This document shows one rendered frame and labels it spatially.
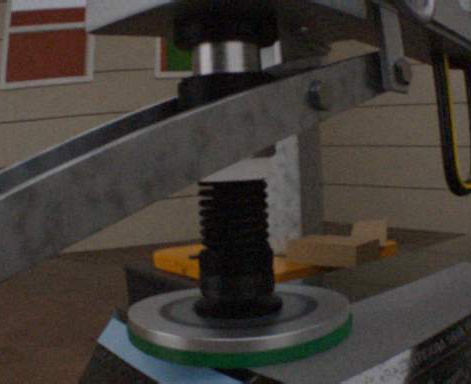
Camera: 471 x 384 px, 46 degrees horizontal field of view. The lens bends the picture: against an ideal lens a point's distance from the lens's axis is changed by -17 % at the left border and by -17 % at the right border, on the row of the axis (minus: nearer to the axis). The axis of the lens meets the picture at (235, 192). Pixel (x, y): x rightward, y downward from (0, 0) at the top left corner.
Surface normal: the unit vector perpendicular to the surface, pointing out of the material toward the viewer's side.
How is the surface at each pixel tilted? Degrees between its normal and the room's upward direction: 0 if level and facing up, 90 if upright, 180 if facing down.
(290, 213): 90
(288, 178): 90
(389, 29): 90
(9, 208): 90
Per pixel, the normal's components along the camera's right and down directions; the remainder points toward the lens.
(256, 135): 0.74, 0.01
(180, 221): 0.55, 0.04
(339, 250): -0.71, 0.08
